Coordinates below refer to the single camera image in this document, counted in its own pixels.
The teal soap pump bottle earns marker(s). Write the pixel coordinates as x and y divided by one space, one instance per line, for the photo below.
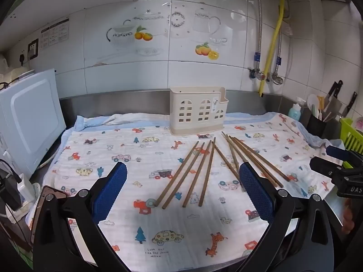
295 113

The green plastic dish rack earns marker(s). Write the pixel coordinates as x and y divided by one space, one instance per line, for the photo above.
351 138

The yellow kitchen utensil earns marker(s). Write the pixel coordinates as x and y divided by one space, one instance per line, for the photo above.
321 104

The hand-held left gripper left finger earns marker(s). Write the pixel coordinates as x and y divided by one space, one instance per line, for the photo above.
113 187

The white power strip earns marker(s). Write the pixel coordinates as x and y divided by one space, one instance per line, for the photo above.
25 192

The brown flat board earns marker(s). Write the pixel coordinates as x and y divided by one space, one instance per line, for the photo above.
54 191

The wall notice sticker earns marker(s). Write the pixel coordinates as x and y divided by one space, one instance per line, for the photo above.
55 34

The black wall socket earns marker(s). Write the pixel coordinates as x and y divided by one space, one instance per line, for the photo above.
33 49

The white spatula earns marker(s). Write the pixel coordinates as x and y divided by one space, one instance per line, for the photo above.
312 100

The steel cleaver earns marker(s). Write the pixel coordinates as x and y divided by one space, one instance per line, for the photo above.
336 106

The person's right hand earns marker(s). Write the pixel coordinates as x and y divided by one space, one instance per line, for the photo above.
348 218

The cream bundle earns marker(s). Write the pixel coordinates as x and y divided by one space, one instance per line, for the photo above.
11 69

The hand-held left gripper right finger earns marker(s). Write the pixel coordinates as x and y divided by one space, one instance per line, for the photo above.
255 192

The white microwave oven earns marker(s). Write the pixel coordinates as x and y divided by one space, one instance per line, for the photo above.
31 119

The plain metal valve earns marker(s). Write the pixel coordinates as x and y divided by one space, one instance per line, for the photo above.
277 80

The black utensil pot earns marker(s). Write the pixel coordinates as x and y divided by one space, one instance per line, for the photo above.
320 126

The pile of wooden chopsticks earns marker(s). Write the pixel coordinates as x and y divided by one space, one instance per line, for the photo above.
208 170

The white cartoon printed cloth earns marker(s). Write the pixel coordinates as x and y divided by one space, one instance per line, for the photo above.
141 161

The cream plastic utensil holder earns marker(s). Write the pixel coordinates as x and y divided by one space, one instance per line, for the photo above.
187 119

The black power adapter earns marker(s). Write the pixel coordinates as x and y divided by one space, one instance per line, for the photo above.
10 189

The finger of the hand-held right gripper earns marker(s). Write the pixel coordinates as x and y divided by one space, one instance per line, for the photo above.
337 151
326 167

